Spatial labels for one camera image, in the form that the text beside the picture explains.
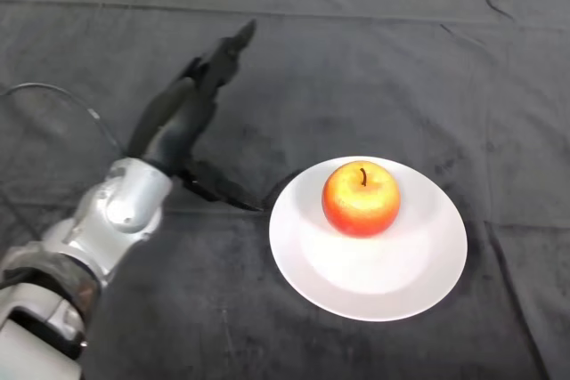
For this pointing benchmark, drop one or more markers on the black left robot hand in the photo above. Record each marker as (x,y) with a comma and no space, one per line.
(187,117)

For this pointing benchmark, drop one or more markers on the black cloth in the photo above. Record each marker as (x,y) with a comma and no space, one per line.
(356,64)

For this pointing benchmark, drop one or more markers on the red yellow apple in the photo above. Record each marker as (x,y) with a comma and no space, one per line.
(361,199)

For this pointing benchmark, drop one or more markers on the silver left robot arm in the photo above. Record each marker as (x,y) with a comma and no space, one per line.
(89,237)

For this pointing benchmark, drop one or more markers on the white round plate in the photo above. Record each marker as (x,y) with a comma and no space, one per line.
(378,273)

